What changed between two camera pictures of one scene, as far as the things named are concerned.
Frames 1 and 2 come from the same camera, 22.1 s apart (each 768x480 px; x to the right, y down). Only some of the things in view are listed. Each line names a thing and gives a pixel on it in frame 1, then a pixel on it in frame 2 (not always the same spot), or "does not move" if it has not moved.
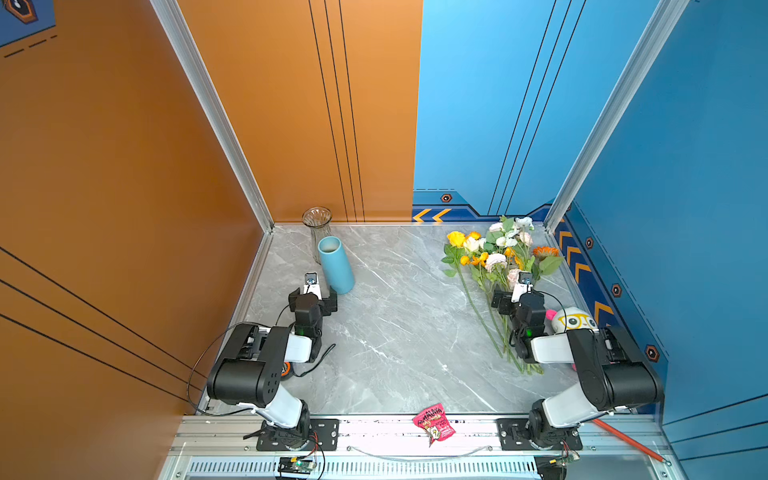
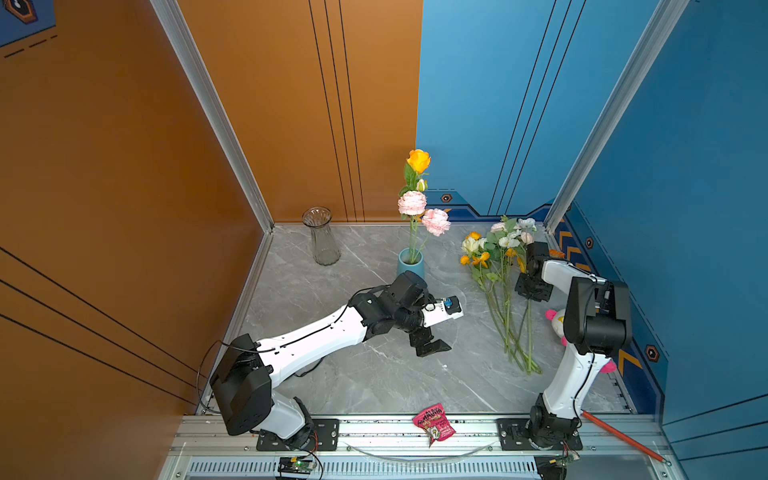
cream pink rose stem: x=474 y=245 does not move
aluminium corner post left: x=172 y=15 does not move
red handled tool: x=609 y=429 does not move
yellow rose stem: x=456 y=240 to x=419 y=162
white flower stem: x=510 y=240 does not move
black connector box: x=550 y=467 does not move
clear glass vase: x=318 y=219 does not move
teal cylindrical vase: x=336 y=265 to x=411 y=259
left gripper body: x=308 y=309 to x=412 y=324
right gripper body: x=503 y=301 to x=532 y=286
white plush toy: x=567 y=318 does not move
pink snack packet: x=435 y=422 does not move
